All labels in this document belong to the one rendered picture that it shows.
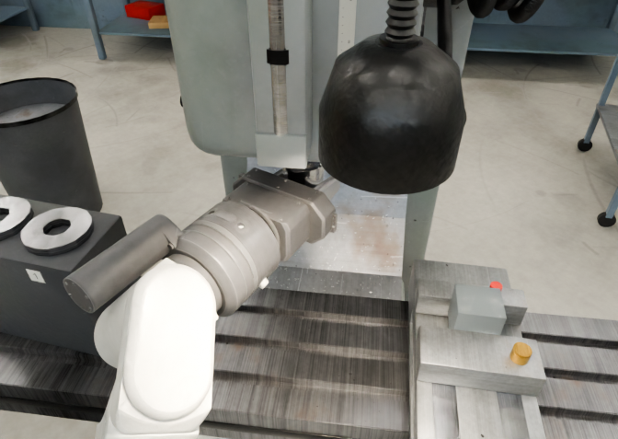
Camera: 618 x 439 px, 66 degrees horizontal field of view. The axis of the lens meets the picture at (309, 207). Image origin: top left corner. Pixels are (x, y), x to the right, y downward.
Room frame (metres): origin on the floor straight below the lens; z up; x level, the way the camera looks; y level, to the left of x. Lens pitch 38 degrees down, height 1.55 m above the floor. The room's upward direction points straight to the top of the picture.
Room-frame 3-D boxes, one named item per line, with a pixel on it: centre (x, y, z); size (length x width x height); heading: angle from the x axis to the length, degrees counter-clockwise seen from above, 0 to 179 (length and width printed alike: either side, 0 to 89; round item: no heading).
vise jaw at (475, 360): (0.37, -0.22, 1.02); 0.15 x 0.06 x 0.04; 81
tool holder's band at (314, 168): (0.45, 0.01, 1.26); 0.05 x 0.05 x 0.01
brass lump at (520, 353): (0.36, -0.26, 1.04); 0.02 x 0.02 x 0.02
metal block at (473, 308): (0.42, -0.23, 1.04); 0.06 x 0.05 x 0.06; 81
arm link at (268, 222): (0.37, 0.05, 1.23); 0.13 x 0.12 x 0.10; 58
